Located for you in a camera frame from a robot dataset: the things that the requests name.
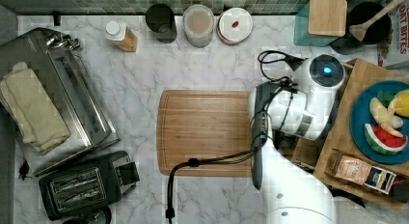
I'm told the wooden drawer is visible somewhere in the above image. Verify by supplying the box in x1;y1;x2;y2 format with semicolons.
268;54;347;169

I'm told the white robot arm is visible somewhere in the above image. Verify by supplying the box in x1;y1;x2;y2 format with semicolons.
249;54;346;224

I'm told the wooden cutting board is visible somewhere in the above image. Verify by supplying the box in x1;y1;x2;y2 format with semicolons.
156;90;251;176

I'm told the clear jar with powder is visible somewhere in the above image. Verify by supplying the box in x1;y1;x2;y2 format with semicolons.
182;4;214;48

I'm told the white lidded container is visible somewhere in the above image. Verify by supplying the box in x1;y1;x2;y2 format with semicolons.
217;8;253;45

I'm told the dark glass jar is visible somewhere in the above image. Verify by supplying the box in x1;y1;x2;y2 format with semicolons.
146;4;177;43

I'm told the white capped spice bottle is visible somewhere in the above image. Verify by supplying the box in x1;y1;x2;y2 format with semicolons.
105;21;138;52

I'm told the black toaster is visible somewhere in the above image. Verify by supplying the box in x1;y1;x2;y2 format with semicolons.
39;151;140;221

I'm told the teal box wooden lid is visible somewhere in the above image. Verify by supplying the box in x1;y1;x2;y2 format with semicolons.
293;0;347;47

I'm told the brown snack bag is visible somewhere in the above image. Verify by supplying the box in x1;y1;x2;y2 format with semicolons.
325;152;396;195

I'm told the stainless steel toaster oven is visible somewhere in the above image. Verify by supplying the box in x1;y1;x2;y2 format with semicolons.
0;28;120;177

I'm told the blue plate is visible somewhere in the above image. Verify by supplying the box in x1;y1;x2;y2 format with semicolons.
350;80;409;165

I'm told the wooden tray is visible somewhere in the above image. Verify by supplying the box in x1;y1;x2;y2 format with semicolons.
314;59;408;210

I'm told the beige folded towel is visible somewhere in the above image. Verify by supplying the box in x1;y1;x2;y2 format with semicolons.
1;62;70;155

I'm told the wooden spatula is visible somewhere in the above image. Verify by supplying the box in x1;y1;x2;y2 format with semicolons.
348;0;405;42

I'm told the toy banana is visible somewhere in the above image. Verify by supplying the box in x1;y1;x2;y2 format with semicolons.
369;98;403;137

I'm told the toy watermelon slice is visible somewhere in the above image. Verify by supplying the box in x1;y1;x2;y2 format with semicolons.
364;124;408;155

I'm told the black utensil holder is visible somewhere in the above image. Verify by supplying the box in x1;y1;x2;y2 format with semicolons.
329;1;393;56

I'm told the cereal box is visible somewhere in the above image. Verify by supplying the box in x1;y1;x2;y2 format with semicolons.
378;0;409;70

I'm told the toy lemon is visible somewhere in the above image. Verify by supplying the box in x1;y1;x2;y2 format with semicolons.
388;90;409;117

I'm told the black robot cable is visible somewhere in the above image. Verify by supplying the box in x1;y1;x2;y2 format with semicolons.
165;49;306;220

